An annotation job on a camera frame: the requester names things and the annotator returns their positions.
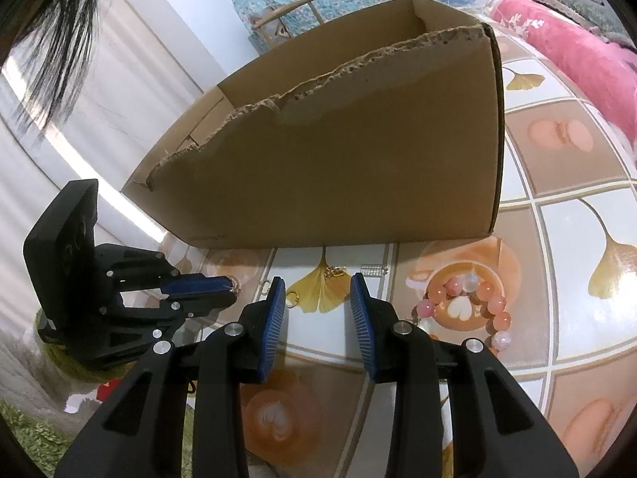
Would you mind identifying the wooden chair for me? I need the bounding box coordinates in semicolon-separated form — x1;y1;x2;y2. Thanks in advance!
249;0;322;53

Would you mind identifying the green shaggy rug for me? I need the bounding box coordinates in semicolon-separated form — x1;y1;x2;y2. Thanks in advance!
0;309;130;478

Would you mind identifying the pink floral blanket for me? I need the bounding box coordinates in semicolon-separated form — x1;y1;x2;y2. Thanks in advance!
485;0;637;160

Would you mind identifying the person's black hair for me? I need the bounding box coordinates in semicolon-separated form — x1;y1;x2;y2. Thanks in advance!
0;0;123;130

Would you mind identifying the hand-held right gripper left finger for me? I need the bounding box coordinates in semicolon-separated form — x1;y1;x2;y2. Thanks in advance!
54;276;287;478

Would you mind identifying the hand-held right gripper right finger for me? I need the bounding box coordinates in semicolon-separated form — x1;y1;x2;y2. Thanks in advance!
350;273;580;478

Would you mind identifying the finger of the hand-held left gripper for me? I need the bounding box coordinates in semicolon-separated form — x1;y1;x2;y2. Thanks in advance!
104;291;238;354
97;244;238;298

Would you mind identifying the brown cardboard box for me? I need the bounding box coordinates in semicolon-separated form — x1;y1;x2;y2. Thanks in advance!
121;0;508;250

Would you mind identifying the pink bead bracelet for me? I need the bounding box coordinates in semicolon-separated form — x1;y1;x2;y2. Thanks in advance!
414;275;513;357

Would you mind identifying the grey floral pillow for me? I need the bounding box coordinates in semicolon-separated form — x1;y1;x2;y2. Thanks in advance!
528;0;630;45

